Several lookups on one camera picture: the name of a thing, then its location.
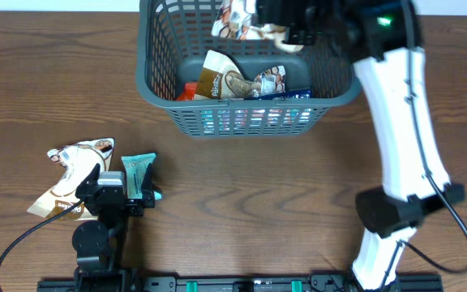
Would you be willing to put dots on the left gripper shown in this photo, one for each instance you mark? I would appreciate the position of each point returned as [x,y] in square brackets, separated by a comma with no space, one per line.
[83,189]

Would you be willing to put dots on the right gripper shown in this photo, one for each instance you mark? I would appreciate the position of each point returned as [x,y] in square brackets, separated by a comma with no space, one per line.
[301,38]

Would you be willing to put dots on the teal snack bag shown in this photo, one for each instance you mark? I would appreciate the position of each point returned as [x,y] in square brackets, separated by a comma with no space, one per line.
[136,168]

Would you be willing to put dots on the cookie pouch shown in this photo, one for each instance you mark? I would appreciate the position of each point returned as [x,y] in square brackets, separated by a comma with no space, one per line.
[221,79]
[78,160]
[234,22]

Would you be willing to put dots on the tissue pack bundle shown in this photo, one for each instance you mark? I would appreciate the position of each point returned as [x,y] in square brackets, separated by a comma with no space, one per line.
[276,121]

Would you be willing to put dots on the orange spaghetti package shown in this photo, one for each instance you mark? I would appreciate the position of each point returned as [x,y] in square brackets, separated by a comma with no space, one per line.
[188,92]

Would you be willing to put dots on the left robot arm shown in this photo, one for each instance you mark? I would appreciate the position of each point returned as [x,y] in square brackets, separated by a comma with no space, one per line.
[99,244]

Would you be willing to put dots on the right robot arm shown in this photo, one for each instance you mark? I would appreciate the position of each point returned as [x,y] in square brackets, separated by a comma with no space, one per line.
[383,42]

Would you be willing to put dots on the grey plastic basket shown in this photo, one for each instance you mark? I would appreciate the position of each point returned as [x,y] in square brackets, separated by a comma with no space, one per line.
[196,61]

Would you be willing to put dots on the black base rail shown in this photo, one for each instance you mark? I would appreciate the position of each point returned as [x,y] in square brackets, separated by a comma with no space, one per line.
[313,283]

